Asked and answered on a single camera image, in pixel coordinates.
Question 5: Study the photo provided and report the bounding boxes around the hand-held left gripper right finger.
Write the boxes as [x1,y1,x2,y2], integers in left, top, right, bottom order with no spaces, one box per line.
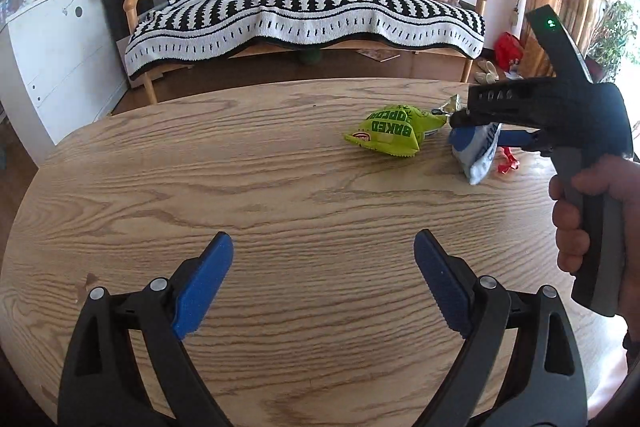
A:
[413,229,588,427]

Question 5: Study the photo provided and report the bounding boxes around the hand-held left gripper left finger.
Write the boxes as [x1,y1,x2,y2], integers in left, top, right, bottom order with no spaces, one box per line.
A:
[57,231,235,427]

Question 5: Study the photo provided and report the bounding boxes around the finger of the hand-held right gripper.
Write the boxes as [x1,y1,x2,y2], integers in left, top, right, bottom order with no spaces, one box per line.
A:
[450,77,553,128]
[497,129,553,155]

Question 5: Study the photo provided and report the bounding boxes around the blue and white wrapper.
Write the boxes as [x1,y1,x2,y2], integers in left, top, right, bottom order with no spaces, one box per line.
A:
[447,123,502,186]

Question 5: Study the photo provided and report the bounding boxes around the person's right hand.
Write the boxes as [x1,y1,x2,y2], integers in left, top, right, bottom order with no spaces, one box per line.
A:
[548,154,640,338]

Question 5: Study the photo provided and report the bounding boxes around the red crumpled wrapper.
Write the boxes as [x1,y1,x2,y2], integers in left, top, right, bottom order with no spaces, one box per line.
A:
[495,147,521,174]

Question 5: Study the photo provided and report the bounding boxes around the beige slippers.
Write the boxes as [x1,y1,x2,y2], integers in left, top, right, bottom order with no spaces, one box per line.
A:
[474,59,501,84]

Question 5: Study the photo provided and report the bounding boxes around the red bag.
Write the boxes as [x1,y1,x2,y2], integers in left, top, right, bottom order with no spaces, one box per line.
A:
[494,32,525,70]

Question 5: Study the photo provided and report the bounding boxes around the green potted plant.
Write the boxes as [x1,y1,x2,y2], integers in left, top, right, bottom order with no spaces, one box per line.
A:
[587,0,640,82]

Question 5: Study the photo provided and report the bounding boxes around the green snack packet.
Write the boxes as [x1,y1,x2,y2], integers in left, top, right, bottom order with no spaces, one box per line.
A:
[342,94,461,158]

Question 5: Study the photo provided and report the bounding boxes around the brown cardboard sheet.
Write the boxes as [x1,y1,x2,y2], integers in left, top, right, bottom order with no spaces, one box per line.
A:
[355,48,401,62]

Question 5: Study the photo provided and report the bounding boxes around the white cabinet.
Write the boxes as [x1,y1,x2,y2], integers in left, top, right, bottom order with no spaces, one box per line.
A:
[0,0,131,148]

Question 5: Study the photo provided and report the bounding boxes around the black cabinet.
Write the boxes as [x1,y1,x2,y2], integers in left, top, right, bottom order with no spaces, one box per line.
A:
[100,0,151,42]

